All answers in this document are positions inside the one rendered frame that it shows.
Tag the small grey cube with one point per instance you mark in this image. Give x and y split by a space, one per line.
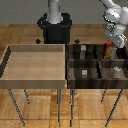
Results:
84 73

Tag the tall grey block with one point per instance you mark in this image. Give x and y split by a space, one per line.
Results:
82 52

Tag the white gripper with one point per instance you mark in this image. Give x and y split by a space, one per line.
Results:
116 38

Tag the red cereal box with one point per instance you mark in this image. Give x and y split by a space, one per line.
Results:
108 50

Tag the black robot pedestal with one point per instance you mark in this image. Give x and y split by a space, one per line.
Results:
56 31

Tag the dark wooden compartment bin with legs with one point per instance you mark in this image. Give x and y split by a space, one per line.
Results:
93 81

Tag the light wooden bin with legs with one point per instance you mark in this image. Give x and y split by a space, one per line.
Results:
33 66

